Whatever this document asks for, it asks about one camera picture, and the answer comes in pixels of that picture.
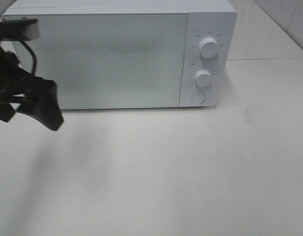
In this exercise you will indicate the round white door release button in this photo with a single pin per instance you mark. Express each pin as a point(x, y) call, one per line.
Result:
point(198, 97)

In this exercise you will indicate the upper white power knob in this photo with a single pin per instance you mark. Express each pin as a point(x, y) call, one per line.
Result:
point(208, 47)

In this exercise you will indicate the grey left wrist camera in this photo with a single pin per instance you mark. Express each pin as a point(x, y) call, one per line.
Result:
point(23, 29)

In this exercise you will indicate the white microwave oven body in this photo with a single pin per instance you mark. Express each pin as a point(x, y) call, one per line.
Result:
point(205, 17)

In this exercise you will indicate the lower white timer knob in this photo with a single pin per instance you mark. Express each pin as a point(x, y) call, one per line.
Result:
point(203, 78)

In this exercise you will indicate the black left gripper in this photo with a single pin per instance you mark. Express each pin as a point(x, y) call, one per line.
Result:
point(40, 101)

